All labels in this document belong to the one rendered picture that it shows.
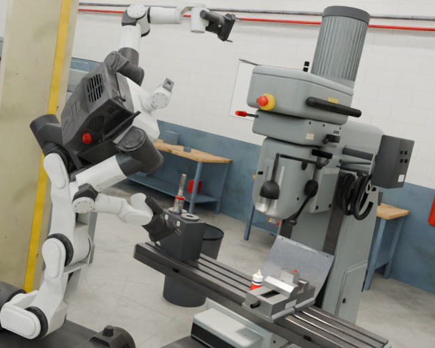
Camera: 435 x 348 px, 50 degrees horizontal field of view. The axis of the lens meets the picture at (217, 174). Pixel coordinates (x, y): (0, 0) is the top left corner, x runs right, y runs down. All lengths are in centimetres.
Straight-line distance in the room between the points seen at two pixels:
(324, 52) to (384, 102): 420
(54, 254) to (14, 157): 124
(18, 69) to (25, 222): 97
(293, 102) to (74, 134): 79
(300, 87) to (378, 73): 466
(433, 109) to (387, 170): 413
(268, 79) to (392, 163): 61
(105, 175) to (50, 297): 67
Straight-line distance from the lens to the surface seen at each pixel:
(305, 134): 177
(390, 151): 197
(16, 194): 316
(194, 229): 220
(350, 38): 209
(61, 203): 194
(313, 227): 230
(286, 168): 183
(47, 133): 196
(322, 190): 203
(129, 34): 203
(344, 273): 235
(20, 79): 303
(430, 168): 604
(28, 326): 215
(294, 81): 170
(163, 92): 172
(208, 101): 765
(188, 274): 214
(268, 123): 184
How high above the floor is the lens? 173
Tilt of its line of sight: 9 degrees down
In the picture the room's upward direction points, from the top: 11 degrees clockwise
